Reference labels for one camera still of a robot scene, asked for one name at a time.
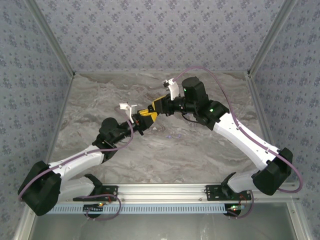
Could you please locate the grey metal panel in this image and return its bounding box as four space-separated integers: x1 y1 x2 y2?
27 212 298 240

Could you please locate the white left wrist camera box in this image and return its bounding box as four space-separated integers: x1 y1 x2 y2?
119 101 138 122

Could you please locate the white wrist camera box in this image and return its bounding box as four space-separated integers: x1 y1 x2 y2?
161 77 181 101
119 101 138 122

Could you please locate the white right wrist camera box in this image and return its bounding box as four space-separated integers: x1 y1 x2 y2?
161 77 181 101

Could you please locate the thin aluminium table edge rail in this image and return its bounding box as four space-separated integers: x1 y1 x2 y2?
73 70 250 75

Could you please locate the long purple arm cable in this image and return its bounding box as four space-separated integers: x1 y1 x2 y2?
173 65 305 194
17 106 135 203

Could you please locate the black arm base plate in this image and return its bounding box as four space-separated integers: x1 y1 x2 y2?
72 184 119 202
205 184 252 202

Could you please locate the wide aluminium frame beam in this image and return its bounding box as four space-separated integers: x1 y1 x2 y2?
27 182 300 204

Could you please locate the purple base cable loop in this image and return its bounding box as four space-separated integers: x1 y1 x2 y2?
226 191 255 220
84 194 123 222

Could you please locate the black mount with LED board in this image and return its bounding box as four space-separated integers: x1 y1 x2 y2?
83 203 105 214
225 203 244 218

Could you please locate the white slotted cable duct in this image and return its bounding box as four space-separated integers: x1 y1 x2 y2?
46 202 225 215

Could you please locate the slanted aluminium frame post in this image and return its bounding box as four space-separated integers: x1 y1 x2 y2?
24 0 76 77
246 0 299 77

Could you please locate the aluminium lower frame rail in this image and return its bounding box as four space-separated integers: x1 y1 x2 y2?
286 202 313 240
13 207 38 240

